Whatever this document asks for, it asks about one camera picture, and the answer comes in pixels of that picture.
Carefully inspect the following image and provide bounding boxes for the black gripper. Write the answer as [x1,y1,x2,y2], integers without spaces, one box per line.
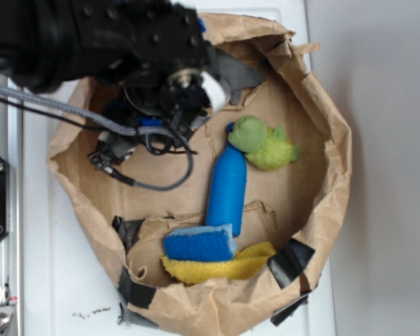
[88,69,228,170]

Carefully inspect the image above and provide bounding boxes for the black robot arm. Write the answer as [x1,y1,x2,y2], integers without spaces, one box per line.
[0,1,216,148]

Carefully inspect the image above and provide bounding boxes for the grey plush mouse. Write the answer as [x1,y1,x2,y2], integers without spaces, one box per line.
[210,48,265,106]

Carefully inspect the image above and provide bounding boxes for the green plush toy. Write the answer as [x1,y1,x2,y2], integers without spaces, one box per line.
[227,115,300,171]

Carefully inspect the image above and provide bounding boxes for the blue plastic bottle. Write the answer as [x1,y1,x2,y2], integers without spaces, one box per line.
[205,143,247,237]

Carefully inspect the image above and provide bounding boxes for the blue sponge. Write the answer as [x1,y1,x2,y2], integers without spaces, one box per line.
[163,224,237,262]

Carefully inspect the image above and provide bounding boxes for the brown paper bag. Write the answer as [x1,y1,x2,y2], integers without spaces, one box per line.
[48,13,352,335]

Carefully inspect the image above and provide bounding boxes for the yellow cloth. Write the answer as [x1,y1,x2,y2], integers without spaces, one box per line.
[161,241,277,286]

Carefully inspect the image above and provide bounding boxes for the grey braided cable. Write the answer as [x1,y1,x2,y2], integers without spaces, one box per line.
[0,80,199,192]

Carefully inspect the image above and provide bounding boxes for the aluminium rail with bracket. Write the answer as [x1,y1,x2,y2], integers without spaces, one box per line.
[0,94,23,335]

